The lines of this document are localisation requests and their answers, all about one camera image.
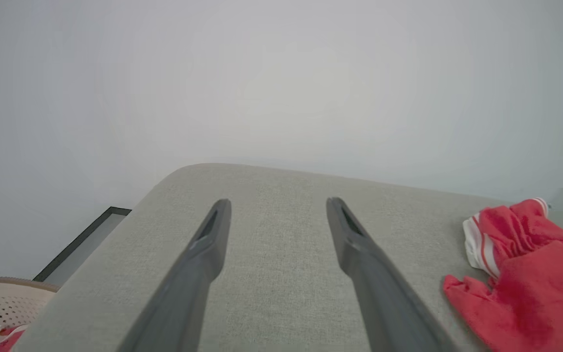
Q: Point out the beige perforated laundry basket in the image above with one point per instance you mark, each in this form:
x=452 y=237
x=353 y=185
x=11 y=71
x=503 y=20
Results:
x=3 y=303

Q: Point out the red and white jersey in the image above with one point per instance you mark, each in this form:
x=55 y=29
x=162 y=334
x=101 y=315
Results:
x=535 y=283

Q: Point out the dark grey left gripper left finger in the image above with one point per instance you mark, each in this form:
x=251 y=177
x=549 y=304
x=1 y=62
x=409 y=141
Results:
x=188 y=283

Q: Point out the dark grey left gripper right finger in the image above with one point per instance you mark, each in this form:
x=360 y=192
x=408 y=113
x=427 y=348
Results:
x=379 y=303

